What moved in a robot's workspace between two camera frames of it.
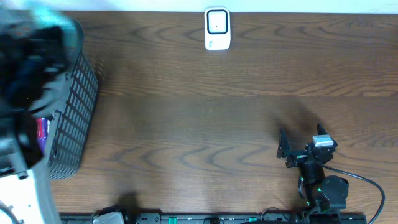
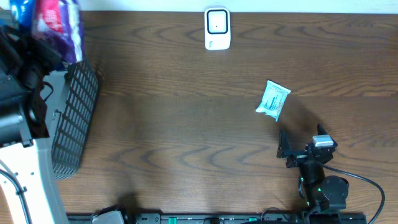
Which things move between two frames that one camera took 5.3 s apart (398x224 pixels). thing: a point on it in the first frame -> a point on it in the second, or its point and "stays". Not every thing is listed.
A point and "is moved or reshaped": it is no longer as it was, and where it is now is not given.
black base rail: [212, 218] stays
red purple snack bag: [42, 128] is moved or reshaped
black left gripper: [38, 83] stays
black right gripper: [285, 151] stays
